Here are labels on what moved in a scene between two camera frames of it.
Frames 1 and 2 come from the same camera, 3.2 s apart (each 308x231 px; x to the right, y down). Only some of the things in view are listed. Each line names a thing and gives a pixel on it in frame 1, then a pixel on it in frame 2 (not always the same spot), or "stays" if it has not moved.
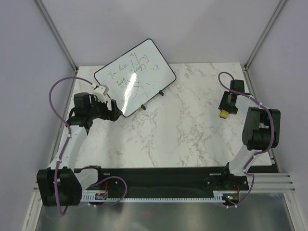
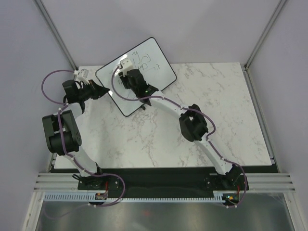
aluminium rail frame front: [263, 183] stays
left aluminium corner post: [57, 35] stays
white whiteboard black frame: [136, 76] stays
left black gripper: [113, 109] to [92, 89]
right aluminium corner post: [279, 6] stays
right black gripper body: [224, 104] to [125, 82]
